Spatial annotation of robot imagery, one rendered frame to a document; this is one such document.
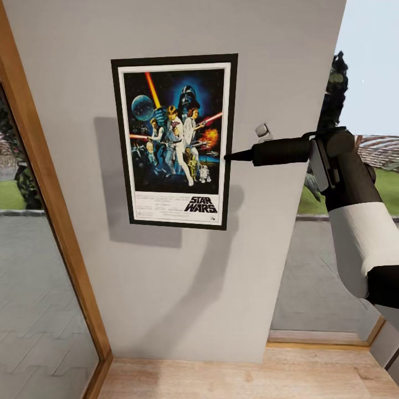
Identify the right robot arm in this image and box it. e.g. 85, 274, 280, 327
224, 122, 399, 333

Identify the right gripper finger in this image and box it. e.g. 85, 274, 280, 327
224, 146, 254, 162

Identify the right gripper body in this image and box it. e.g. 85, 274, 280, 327
253, 138, 290, 167

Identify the poster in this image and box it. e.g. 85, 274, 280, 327
111, 53, 238, 231

